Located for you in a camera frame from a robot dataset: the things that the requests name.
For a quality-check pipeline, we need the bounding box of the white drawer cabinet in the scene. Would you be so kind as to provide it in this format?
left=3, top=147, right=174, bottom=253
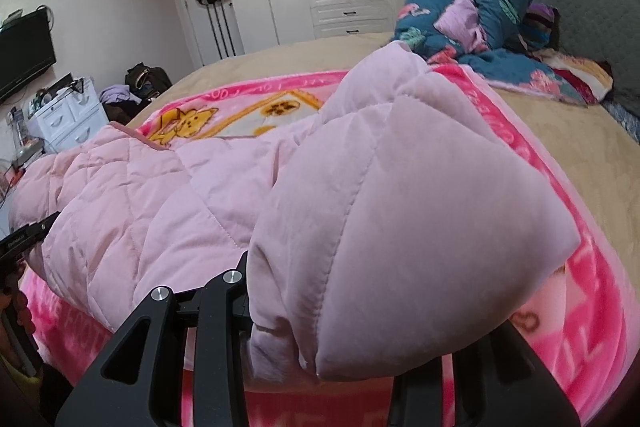
left=27, top=77, right=108, bottom=153

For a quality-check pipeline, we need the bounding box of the pink cartoon fleece blanket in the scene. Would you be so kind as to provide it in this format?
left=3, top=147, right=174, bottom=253
left=9, top=64, right=639, bottom=426

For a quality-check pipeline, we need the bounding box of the pink quilted jacket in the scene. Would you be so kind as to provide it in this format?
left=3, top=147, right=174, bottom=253
left=9, top=43, right=580, bottom=385

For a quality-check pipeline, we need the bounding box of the teal flamingo quilt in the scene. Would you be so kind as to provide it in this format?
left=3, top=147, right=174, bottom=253
left=393, top=0, right=585, bottom=105

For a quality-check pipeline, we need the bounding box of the black wall television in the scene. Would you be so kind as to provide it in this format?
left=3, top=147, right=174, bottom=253
left=0, top=6, right=56, bottom=102

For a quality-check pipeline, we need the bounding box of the black bag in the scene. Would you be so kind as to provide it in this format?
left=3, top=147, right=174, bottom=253
left=125, top=63, right=172, bottom=100

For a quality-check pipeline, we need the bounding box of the lilac clothes pile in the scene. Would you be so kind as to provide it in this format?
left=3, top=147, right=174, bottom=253
left=99, top=84, right=142, bottom=104

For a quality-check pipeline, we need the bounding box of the grey headboard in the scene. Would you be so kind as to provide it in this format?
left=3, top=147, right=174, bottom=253
left=535, top=0, right=640, bottom=115

